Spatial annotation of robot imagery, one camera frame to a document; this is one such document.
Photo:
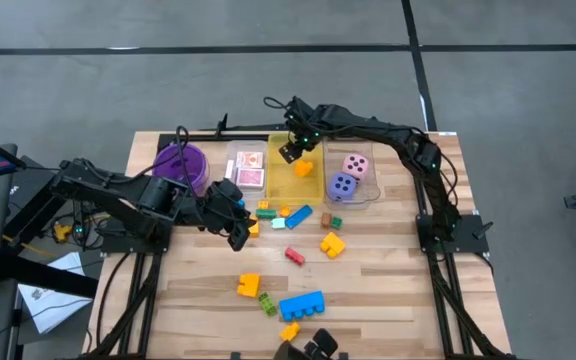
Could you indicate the pink foam die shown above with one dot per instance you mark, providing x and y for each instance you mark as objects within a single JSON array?
[{"x": 348, "y": 172}]

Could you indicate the yellow translucent tray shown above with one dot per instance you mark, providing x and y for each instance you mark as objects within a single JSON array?
[{"x": 280, "y": 190}]

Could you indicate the large yellow toy block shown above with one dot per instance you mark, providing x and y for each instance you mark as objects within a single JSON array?
[{"x": 333, "y": 246}]

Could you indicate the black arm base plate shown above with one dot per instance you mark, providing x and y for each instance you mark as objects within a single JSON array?
[
  {"x": 113, "y": 242},
  {"x": 473, "y": 240}
]

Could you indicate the clear plastic bin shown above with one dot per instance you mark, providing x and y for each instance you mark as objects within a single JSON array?
[{"x": 333, "y": 155}]

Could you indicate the mint green toy block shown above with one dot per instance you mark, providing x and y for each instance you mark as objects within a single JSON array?
[{"x": 278, "y": 223}]

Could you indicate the black rounded object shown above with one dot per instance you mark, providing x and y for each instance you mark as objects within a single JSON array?
[{"x": 323, "y": 342}]

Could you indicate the red playing card box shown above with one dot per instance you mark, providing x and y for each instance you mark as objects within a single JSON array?
[
  {"x": 250, "y": 160},
  {"x": 250, "y": 178}
]

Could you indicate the black case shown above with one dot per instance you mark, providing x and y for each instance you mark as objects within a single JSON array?
[{"x": 28, "y": 195}]

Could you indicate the purple foam die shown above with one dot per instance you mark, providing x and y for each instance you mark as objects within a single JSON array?
[{"x": 342, "y": 186}]

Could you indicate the small orange toy block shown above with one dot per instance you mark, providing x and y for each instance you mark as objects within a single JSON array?
[{"x": 285, "y": 211}]

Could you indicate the brown toy block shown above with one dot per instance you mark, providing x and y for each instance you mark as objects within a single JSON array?
[{"x": 326, "y": 220}]

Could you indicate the white papers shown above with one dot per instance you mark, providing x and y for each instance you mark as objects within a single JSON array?
[{"x": 53, "y": 310}]

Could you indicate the purple plastic bucket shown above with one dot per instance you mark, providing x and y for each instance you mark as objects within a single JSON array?
[{"x": 198, "y": 165}]

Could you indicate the red toy block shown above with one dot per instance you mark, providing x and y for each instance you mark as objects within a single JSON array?
[{"x": 294, "y": 256}]

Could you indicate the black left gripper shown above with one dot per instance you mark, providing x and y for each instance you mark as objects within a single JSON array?
[{"x": 218, "y": 205}]

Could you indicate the black power strip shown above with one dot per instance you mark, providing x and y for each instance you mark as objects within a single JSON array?
[{"x": 79, "y": 230}]

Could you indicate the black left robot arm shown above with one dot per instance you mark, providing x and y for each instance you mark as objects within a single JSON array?
[{"x": 118, "y": 195}]

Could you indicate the small black clamp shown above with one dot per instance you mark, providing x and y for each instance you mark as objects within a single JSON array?
[{"x": 235, "y": 356}]

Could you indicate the lime green toy block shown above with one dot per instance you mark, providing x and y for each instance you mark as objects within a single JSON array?
[{"x": 267, "y": 304}]

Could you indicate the dark green toy block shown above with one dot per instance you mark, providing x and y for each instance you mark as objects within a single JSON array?
[{"x": 266, "y": 214}]

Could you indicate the yellow connector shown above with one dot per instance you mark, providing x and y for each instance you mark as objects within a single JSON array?
[{"x": 61, "y": 232}]

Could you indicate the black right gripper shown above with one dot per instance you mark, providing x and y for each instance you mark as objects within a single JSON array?
[{"x": 305, "y": 127}]

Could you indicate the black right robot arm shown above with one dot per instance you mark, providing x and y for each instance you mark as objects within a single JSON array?
[{"x": 368, "y": 127}]

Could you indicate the small green toy block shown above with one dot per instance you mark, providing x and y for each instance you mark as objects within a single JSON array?
[{"x": 336, "y": 223}]

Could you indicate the white playing card box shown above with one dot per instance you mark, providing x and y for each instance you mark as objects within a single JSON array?
[{"x": 229, "y": 170}]

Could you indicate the long blue flat block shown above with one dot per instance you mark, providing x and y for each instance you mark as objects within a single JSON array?
[{"x": 298, "y": 217}]

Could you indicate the small clear plastic container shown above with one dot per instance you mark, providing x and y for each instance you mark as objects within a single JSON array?
[{"x": 233, "y": 190}]

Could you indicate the large blue toy block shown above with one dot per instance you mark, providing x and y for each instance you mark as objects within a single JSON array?
[{"x": 300, "y": 302}]

